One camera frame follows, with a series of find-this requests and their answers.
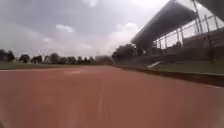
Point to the dark low kerb wall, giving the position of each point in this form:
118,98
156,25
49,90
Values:
186,76

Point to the dark tree clump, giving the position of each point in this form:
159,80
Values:
124,52

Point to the green grass field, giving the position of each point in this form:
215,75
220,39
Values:
30,65

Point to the grass strip beside track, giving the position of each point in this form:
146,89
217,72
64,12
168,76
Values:
193,66

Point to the roofed grandstand building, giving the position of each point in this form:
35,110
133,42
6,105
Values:
186,33

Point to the red running track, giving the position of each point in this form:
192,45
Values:
133,100

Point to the row of trees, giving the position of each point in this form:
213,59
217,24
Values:
50,59

